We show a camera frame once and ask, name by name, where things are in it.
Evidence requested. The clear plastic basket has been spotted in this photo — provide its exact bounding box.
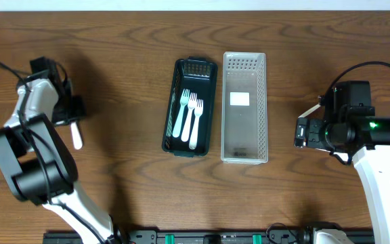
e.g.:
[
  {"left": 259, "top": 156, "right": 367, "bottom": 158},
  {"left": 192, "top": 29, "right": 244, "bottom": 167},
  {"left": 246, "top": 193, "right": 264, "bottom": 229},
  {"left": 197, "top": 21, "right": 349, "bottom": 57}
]
[{"left": 221, "top": 52, "right": 268, "bottom": 165}]

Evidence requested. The white label in clear basket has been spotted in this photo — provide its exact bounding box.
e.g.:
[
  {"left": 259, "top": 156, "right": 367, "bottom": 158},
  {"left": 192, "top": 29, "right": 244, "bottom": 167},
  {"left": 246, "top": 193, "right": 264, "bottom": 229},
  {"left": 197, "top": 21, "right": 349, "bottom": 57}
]
[{"left": 230, "top": 92, "right": 250, "bottom": 106}]

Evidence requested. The black plastic basket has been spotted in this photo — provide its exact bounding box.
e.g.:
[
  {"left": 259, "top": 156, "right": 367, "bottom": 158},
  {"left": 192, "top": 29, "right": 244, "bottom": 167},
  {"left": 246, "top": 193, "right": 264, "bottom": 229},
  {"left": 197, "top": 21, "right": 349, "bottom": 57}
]
[{"left": 162, "top": 57, "right": 217, "bottom": 157}]

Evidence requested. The left black cable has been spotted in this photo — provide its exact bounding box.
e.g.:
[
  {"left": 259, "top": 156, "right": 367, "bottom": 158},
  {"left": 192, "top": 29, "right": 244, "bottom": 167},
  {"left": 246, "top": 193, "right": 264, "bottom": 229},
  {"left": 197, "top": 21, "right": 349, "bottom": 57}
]
[{"left": 0, "top": 54, "right": 111, "bottom": 244}]

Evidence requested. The pale green plastic fork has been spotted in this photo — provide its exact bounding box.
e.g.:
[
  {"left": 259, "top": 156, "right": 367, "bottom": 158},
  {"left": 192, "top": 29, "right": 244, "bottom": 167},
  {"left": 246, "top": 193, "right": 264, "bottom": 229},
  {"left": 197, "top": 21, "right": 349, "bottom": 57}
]
[{"left": 172, "top": 89, "right": 190, "bottom": 138}]

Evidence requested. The white plastic fork angled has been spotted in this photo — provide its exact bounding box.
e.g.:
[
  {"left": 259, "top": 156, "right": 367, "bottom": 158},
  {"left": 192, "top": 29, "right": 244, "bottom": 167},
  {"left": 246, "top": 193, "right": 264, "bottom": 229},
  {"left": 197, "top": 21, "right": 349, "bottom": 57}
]
[{"left": 189, "top": 99, "right": 204, "bottom": 150}]

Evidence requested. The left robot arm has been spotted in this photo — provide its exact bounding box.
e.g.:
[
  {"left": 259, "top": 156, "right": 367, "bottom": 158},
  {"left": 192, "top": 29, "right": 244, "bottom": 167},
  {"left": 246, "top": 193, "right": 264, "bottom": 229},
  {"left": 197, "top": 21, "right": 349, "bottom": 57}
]
[{"left": 0, "top": 56, "right": 122, "bottom": 243}]

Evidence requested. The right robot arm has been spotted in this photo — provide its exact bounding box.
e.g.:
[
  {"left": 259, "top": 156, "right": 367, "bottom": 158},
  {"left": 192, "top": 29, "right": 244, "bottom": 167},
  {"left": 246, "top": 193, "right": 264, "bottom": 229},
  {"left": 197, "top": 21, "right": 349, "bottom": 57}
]
[{"left": 294, "top": 81, "right": 390, "bottom": 243}]

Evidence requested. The white plastic fork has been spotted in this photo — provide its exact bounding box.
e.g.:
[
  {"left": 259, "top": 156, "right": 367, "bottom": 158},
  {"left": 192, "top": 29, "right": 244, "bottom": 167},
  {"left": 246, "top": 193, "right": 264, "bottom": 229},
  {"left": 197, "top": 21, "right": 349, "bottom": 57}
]
[{"left": 181, "top": 93, "right": 197, "bottom": 142}]

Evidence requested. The white plastic spoon lowest right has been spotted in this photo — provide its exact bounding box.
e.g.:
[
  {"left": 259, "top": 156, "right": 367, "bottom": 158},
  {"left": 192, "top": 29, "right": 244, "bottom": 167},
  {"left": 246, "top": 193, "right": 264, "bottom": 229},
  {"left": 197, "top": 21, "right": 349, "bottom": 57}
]
[{"left": 333, "top": 152, "right": 352, "bottom": 165}]

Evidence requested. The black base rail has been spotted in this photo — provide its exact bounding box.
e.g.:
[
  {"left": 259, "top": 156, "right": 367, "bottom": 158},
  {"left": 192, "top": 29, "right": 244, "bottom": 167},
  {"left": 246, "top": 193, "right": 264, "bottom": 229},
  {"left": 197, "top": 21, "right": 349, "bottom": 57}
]
[{"left": 42, "top": 222, "right": 375, "bottom": 244}]

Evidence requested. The white plastic spoon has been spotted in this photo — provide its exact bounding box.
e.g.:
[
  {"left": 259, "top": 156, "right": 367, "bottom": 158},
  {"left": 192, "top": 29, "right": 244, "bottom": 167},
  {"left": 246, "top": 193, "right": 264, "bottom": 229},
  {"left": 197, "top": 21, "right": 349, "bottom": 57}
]
[
  {"left": 70, "top": 121, "right": 83, "bottom": 150},
  {"left": 299, "top": 104, "right": 321, "bottom": 118}
]

